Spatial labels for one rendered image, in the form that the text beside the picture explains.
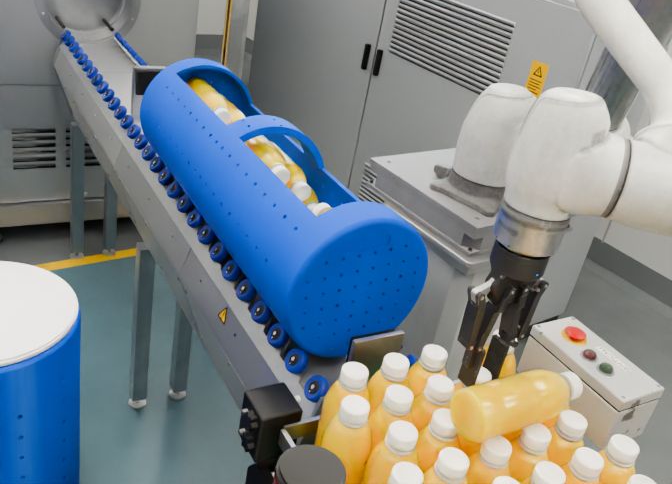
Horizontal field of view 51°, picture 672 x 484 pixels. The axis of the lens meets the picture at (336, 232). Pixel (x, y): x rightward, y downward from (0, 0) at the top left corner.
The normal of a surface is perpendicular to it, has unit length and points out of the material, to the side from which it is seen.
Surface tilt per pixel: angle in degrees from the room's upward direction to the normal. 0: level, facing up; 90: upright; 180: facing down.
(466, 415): 88
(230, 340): 71
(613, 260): 76
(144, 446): 0
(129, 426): 0
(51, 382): 90
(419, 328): 90
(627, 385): 0
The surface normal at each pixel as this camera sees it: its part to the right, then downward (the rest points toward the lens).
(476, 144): -0.62, 0.25
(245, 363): -0.75, -0.20
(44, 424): 0.82, 0.39
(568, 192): -0.13, 0.51
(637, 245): -0.80, 0.15
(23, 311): 0.18, -0.87
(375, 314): 0.48, 0.48
